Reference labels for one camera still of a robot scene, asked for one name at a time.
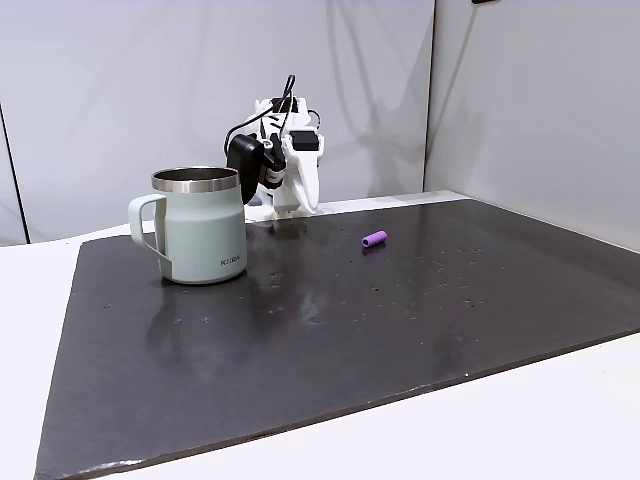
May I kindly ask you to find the pale green steel-rimmed mug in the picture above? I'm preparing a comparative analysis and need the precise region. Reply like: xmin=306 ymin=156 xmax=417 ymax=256
xmin=127 ymin=166 xmax=249 ymax=286

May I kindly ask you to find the black table mat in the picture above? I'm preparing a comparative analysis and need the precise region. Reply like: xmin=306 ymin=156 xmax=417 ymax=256
xmin=33 ymin=196 xmax=640 ymax=480

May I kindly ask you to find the black white camera mount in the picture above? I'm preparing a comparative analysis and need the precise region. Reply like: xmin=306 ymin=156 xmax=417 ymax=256
xmin=259 ymin=135 xmax=289 ymax=193

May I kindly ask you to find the black oval camera box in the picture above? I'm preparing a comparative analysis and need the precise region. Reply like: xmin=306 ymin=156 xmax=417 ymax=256
xmin=226 ymin=133 xmax=263 ymax=206

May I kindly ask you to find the black camera cable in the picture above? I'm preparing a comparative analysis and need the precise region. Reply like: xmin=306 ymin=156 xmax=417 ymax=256
xmin=223 ymin=74 xmax=297 ymax=157

